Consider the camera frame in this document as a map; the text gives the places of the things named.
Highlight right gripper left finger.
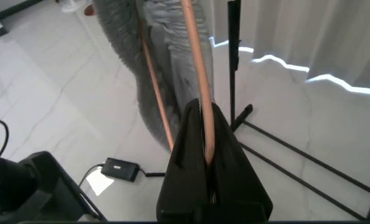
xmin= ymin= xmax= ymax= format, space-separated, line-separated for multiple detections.
xmin=156 ymin=98 xmax=209 ymax=224

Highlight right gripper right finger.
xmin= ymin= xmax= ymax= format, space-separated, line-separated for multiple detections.
xmin=208 ymin=102 xmax=273 ymax=223

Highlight pink clothes hanger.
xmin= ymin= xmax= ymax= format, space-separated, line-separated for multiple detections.
xmin=135 ymin=0 xmax=216 ymax=166

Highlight pale grey shorts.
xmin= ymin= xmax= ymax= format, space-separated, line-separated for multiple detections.
xmin=93 ymin=0 xmax=216 ymax=153

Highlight black clothes rack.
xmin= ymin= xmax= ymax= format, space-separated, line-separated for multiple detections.
xmin=227 ymin=0 xmax=370 ymax=222

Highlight black power adapter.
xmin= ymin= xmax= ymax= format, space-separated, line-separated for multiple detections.
xmin=100 ymin=157 xmax=141 ymax=183

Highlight white curtain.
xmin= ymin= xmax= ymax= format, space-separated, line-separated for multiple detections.
xmin=200 ymin=0 xmax=370 ymax=105

